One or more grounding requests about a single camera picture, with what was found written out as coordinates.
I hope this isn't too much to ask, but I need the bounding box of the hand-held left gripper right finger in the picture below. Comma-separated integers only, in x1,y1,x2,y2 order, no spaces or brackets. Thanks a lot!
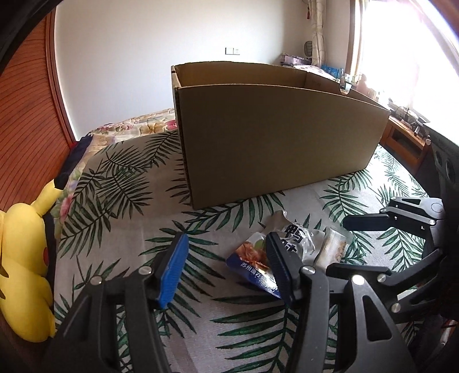
264,231,418,373

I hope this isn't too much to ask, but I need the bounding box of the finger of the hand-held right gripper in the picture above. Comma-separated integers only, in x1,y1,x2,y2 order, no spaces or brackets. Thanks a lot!
326,247,447,323
342,197,445,232

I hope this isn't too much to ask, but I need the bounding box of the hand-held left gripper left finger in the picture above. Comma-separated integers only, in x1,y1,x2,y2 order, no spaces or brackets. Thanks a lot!
39,231,189,373

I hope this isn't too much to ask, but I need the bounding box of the white blue-lettered snack packet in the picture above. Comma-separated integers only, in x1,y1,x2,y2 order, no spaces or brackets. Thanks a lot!
263,210,326,267

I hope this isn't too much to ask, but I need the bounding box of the blue food-print snack packet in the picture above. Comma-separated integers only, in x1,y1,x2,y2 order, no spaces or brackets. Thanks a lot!
226,231,282,299

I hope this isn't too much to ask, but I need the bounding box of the small cream snack packet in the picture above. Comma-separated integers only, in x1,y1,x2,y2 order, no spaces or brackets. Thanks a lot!
315,227,354,269

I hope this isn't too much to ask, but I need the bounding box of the brown cardboard box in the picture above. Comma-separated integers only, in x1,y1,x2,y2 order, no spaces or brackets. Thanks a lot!
171,62,391,210

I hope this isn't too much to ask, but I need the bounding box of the wooden desk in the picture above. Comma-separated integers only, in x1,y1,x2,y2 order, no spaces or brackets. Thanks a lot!
378,115,433,176

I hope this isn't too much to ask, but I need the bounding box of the pile of small desk items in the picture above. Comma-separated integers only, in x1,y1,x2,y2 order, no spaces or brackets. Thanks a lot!
341,72,431,135

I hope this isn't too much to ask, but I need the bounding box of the leaf-print bedsheet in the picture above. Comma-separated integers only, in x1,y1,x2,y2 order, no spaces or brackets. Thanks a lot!
52,129,449,373

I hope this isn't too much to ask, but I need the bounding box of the bright window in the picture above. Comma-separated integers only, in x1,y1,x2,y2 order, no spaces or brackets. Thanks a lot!
349,0,459,119

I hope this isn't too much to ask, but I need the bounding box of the floral quilt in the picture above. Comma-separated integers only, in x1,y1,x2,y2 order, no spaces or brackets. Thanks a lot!
50,108,179,223

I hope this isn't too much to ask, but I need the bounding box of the yellow plush toy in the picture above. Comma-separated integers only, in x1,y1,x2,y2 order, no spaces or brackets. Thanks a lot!
0,177,63,341

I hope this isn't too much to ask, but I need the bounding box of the dark cloth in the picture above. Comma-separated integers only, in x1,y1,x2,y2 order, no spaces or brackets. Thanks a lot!
54,134,96,187

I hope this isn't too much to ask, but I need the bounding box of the purple packet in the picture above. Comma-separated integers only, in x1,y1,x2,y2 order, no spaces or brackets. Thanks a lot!
280,54,312,67

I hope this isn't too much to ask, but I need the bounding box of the patterned curtain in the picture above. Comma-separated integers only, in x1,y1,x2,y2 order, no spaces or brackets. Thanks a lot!
301,0,332,67

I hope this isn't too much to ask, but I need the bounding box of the wooden headboard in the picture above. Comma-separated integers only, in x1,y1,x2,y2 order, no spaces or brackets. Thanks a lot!
0,14,77,216

